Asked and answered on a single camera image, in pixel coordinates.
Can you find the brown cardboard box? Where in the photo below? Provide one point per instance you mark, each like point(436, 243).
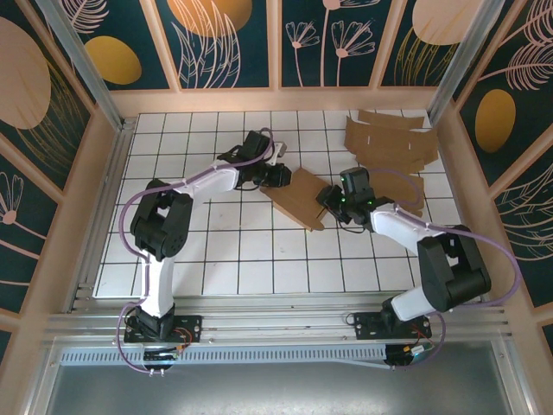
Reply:
point(298, 194)

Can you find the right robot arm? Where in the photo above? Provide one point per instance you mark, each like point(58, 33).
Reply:
point(402, 227)

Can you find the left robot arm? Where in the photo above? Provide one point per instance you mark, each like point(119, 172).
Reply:
point(207, 181)

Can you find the small circuit board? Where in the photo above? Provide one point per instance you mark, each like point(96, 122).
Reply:
point(160, 356)
point(410, 352)

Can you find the grey metal sheet panel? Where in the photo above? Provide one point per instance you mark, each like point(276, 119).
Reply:
point(281, 389)

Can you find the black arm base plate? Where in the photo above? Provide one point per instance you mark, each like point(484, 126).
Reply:
point(190, 326)
point(367, 324)

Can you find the aluminium rail frame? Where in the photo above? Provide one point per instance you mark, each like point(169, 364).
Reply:
point(281, 317)

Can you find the aluminium side rail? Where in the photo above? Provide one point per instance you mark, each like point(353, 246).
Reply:
point(121, 147)

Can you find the aluminium corner post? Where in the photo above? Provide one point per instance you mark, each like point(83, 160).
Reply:
point(458, 65)
point(86, 65)

